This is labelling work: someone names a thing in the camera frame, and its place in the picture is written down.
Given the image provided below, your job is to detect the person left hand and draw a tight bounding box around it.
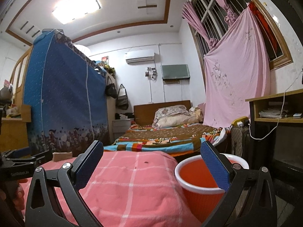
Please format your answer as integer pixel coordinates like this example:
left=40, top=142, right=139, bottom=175
left=13, top=179, right=28, bottom=211

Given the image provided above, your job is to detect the yellow power strip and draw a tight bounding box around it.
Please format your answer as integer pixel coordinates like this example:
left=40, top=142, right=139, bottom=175
left=231, top=116, right=249, bottom=127

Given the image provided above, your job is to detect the wooden cabinet left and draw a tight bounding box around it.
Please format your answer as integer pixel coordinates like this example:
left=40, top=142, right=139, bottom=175
left=1, top=105, right=31, bottom=152

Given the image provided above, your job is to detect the white bedside cabinet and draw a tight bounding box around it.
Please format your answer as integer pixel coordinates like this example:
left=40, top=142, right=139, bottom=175
left=112, top=118, right=134, bottom=139

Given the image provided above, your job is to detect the stack of papers on shelf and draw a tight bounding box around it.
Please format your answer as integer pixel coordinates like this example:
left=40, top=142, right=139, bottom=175
left=258, top=109, right=288, bottom=118

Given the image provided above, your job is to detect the pink window curtain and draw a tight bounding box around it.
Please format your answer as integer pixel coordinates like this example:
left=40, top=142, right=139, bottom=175
left=182, top=0, right=237, bottom=50

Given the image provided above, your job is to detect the pink hanging sheet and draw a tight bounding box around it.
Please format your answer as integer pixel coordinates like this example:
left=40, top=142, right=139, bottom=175
left=203, top=8, right=270, bottom=128

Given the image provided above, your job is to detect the wooden bed headboard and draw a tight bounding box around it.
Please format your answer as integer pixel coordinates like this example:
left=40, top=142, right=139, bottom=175
left=133, top=100, right=192, bottom=126

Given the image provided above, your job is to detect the beige pillow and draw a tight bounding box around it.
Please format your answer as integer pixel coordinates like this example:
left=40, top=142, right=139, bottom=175
left=152, top=114, right=199, bottom=129

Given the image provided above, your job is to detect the colourful striped blanket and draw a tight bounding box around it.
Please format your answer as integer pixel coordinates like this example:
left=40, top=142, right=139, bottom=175
left=104, top=123, right=227, bottom=157

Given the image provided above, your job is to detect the blue fabric wardrobe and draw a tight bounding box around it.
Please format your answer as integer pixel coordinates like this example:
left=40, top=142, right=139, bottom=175
left=23, top=29, right=110, bottom=156

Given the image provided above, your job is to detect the white air conditioner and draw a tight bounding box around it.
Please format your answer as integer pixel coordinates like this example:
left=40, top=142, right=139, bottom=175
left=125, top=52, right=155, bottom=64

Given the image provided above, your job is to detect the green covered wall unit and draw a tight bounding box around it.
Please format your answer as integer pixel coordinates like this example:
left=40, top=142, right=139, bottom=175
left=161, top=64, right=190, bottom=80

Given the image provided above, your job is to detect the floral pillow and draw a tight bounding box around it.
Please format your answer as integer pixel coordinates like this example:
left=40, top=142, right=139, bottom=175
left=154, top=105, right=189, bottom=120

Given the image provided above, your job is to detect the ceiling light panel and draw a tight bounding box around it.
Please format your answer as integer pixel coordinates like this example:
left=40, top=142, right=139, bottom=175
left=52, top=0, right=102, bottom=25

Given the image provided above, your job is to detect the orange trash bucket white rim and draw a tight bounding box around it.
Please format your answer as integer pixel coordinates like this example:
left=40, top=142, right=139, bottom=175
left=174, top=153, right=250, bottom=224

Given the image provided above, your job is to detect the black white hanging bag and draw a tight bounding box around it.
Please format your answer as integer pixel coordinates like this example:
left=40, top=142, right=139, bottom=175
left=116, top=84, right=129, bottom=110

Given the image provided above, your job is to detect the black hanging handbag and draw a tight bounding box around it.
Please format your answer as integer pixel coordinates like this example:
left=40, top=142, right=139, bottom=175
left=105, top=76, right=118, bottom=99

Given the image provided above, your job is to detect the wooden desk with shelf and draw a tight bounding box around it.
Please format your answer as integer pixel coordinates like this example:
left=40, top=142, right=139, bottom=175
left=246, top=89, right=302, bottom=170

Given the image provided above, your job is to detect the white charging cable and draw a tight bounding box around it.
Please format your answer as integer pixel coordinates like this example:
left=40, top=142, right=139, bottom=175
left=248, top=69, right=303, bottom=141

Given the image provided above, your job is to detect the patterned dark bag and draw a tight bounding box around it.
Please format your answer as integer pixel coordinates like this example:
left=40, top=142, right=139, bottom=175
left=231, top=127, right=250, bottom=158

